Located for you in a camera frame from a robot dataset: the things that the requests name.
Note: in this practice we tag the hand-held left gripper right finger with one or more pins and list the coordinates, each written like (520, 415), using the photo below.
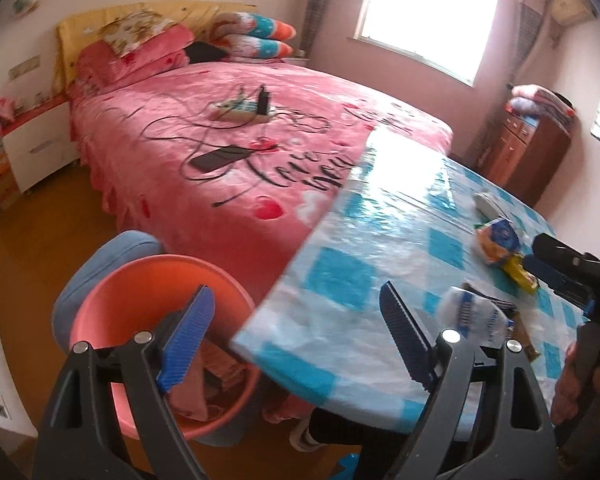
(405, 330)

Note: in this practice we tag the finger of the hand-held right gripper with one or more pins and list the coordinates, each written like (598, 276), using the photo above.
(542, 270)
(555, 250)

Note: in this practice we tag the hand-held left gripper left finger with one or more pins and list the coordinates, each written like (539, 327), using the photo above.
(187, 335)

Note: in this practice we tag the blue tissue pack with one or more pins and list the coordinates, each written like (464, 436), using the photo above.
(497, 242)

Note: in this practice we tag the pink plastic basin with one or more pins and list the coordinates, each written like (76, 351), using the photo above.
(130, 290)

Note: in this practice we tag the person's right hand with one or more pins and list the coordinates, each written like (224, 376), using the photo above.
(565, 390)

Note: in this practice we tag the small yellow red packet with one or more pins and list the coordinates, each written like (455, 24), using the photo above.
(520, 275)

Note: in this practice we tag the small black packet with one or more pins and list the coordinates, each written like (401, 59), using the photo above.
(500, 304)

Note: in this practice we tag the pink crumpled packet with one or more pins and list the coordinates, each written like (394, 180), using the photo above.
(195, 395)

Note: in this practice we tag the white tissue pack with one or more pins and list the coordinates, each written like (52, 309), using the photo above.
(470, 315)

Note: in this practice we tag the brown wooden cabinet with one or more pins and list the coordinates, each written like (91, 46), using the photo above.
(540, 160)

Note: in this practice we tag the blue padded chair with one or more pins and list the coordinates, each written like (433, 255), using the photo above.
(105, 255)

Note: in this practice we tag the folded quilts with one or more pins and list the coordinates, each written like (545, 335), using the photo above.
(540, 100)

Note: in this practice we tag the black phone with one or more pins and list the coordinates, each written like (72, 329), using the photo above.
(217, 159)

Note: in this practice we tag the bed with pink bedspread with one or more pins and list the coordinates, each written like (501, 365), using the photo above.
(180, 125)

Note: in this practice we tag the grey curtain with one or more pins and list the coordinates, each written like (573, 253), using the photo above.
(322, 5)
(527, 40)

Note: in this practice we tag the white power strip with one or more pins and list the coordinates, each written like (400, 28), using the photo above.
(240, 110)

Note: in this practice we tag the white nightstand with red top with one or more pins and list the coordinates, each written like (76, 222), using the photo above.
(40, 145)

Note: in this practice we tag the black charger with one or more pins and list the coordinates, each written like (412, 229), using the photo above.
(264, 102)

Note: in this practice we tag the orange cardboard boxes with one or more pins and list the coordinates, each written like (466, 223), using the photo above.
(0, 170)

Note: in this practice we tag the large bright window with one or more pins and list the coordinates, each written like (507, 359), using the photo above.
(425, 10)

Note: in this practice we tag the black clothing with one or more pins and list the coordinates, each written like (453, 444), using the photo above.
(205, 52)

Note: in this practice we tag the folded pink blanket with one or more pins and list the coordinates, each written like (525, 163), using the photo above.
(150, 52)

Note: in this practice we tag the small pink item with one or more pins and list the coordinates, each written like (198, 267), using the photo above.
(2, 107)

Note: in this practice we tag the cartoon print pillow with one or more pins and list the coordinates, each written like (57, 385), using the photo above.
(260, 50)

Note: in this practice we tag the floral cream pillow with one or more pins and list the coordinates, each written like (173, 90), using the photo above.
(135, 30)

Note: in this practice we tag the colourful striped pillows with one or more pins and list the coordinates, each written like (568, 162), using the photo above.
(260, 25)

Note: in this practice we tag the yellow headboard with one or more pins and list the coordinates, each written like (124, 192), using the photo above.
(80, 25)

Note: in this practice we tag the wall socket panel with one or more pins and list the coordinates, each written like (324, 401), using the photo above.
(25, 67)

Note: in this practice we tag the wall sticker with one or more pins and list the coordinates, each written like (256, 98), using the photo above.
(25, 5)

